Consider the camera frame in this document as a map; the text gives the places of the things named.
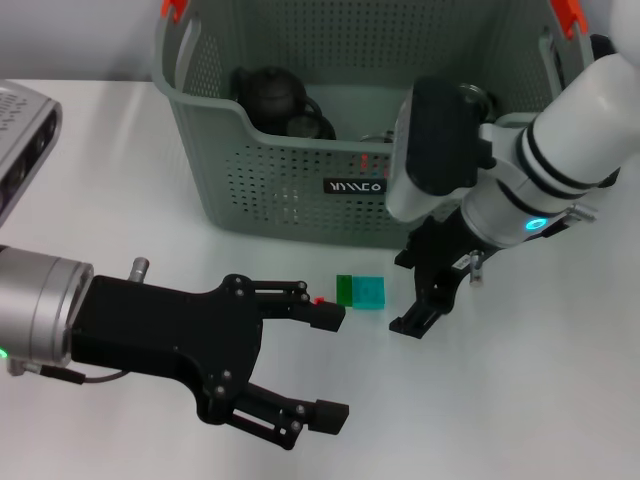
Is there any small green toy brick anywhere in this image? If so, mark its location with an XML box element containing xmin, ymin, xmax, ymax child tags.
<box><xmin>334</xmin><ymin>274</ymin><xmax>354</xmax><ymax>307</ymax></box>

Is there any right gripper cable with plugs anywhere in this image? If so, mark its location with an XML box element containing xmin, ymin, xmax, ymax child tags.
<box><xmin>467</xmin><ymin>202</ymin><xmax>599</xmax><ymax>289</ymax></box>

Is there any left gripper cable with plugs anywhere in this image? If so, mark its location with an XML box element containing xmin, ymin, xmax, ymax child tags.
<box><xmin>4</xmin><ymin>257</ymin><xmax>151</xmax><ymax>386</ymax></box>

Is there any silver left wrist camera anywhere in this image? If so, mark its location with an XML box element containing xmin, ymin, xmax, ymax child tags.
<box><xmin>0</xmin><ymin>79</ymin><xmax>65</xmax><ymax>229</ymax></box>

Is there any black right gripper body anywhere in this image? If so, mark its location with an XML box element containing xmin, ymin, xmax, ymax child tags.
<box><xmin>403</xmin><ymin>203</ymin><xmax>495</xmax><ymax>307</ymax></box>

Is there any grey-green perforated storage bin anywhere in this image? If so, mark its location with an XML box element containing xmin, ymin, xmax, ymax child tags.
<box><xmin>149</xmin><ymin>0</ymin><xmax>599</xmax><ymax>249</ymax></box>

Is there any black clay teapot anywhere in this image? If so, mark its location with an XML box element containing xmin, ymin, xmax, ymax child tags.
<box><xmin>230</xmin><ymin>65</ymin><xmax>309</xmax><ymax>135</ymax></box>

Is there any gripper cable with plugs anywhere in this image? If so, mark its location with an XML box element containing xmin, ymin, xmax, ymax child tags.
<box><xmin>467</xmin><ymin>202</ymin><xmax>599</xmax><ymax>289</ymax></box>
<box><xmin>4</xmin><ymin>257</ymin><xmax>151</xmax><ymax>386</ymax></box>

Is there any teal toy brick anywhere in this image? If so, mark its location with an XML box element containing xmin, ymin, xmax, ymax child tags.
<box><xmin>351</xmin><ymin>276</ymin><xmax>388</xmax><ymax>311</ymax></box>

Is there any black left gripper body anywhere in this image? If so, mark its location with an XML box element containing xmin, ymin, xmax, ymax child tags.
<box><xmin>71</xmin><ymin>272</ymin><xmax>266</xmax><ymax>426</ymax></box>

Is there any orange bin handle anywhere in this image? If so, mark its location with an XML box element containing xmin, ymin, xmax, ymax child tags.
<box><xmin>160</xmin><ymin>0</ymin><xmax>589</xmax><ymax>40</ymax></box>

